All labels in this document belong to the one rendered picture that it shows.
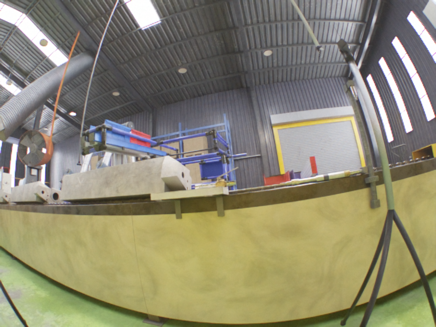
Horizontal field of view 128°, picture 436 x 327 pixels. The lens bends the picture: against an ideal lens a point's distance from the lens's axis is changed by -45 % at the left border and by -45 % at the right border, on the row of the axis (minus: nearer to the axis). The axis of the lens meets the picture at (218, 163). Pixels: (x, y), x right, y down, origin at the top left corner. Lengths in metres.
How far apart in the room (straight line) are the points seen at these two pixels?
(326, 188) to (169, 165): 0.76
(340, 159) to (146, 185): 11.78
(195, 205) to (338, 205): 0.67
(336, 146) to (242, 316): 11.85
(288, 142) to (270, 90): 3.68
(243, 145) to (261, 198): 10.86
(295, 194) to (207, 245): 0.47
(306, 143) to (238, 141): 4.07
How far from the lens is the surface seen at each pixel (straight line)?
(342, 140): 12.71
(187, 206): 0.94
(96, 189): 1.33
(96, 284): 1.51
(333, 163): 12.14
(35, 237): 2.26
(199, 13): 10.04
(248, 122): 12.16
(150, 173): 1.07
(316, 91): 13.61
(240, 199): 0.88
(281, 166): 11.31
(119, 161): 3.46
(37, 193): 2.08
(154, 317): 1.35
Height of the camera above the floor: 0.74
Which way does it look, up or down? 11 degrees up
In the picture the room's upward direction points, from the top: 6 degrees counter-clockwise
